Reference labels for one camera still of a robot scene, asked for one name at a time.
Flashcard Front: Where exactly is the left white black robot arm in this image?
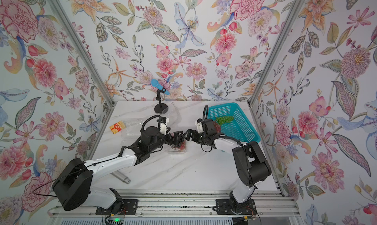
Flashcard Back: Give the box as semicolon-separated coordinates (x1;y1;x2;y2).
52;115;185;214

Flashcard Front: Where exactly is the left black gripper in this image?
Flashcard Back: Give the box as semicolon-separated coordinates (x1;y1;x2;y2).
148;128;184;153

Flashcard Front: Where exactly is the clear clamshell container front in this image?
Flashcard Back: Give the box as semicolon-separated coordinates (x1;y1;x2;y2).
166;138;187;154

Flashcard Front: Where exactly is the blue microphone on black stand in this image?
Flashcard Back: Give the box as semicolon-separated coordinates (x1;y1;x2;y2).
151;79;169;114

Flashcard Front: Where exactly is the aluminium rail base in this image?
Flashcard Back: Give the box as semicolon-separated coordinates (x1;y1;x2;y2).
47;190;304;225

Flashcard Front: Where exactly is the clear clamshell container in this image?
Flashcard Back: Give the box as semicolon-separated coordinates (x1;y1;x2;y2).
166;138;187;154
157;102;182;128
121;118;146;141

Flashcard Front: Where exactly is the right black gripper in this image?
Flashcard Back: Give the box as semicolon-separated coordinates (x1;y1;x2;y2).
183;129;209;144

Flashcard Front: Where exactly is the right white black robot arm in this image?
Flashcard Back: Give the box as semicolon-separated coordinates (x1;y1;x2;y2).
181;119;272;215

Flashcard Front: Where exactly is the orange yellow snack packet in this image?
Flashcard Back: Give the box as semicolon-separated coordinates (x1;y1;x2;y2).
110;121;126;134

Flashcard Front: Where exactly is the teal plastic mesh basket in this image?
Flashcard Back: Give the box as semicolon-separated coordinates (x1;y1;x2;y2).
208;102;261;143

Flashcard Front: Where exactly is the green grape bunch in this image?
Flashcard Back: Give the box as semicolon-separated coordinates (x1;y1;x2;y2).
216;116;234;126

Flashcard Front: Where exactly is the red grape bunch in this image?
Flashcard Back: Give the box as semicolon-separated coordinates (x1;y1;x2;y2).
213;122;221;132

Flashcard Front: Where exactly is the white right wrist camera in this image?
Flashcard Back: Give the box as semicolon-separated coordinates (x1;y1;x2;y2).
195;121;204;133

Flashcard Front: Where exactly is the grey metal cylinder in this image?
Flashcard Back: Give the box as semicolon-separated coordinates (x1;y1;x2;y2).
112;171;131;184

